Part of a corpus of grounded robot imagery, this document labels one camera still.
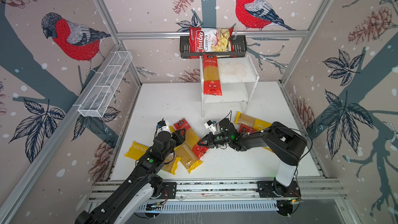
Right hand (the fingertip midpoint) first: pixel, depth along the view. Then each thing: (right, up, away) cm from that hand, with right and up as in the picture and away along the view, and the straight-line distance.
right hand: (196, 148), depth 81 cm
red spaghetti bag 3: (+29, +7, +12) cm, 32 cm away
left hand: (-7, +10, -2) cm, 12 cm away
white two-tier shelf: (+22, +36, -3) cm, 42 cm away
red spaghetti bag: (+7, +34, -9) cm, 36 cm away
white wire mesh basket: (-47, +26, -8) cm, 55 cm away
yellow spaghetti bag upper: (-7, -3, +4) cm, 9 cm away
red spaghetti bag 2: (-3, +3, +6) cm, 7 cm away
